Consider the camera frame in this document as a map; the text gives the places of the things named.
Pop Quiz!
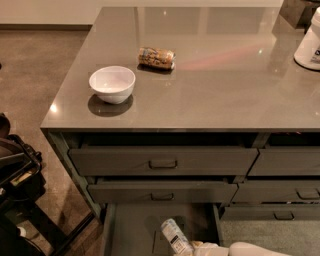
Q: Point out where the open bottom left drawer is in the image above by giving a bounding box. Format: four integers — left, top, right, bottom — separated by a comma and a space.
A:
99, 202, 221, 256

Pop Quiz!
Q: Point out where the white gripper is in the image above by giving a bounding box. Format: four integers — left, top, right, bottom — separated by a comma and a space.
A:
190, 241, 229, 256

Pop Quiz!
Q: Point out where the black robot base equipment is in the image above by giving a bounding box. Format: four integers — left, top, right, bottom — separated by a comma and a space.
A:
0, 113, 94, 256

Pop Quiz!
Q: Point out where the patterned snack can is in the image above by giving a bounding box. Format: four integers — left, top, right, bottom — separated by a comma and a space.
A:
138, 47, 175, 70

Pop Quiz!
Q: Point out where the middle right grey drawer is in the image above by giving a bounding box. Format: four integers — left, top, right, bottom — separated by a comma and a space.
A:
232, 180, 320, 203

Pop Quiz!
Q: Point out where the white ceramic bowl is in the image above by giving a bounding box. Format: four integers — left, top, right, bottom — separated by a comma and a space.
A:
89, 66, 136, 104

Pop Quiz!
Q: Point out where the top left grey drawer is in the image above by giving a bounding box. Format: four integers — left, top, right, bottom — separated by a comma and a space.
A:
69, 133, 258, 176

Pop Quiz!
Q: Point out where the top right grey drawer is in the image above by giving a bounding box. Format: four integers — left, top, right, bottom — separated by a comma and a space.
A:
249, 132, 320, 176

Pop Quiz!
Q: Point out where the grey counter cabinet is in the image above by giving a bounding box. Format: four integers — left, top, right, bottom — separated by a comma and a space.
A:
41, 7, 320, 256

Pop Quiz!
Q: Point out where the middle left grey drawer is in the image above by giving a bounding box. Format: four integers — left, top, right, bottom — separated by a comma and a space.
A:
88, 179, 237, 203

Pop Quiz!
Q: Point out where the bottom right grey drawer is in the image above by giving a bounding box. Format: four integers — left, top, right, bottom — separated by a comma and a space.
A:
221, 204, 320, 221

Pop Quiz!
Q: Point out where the grey drawer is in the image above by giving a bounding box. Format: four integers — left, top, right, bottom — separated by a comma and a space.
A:
69, 133, 258, 176
232, 180, 320, 203
88, 179, 237, 203
221, 204, 320, 221
249, 132, 320, 176

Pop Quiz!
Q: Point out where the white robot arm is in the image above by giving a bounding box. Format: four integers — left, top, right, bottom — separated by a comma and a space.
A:
191, 241, 291, 256

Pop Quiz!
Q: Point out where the white wipes canister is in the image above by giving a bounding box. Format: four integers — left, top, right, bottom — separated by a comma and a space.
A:
294, 7, 320, 71

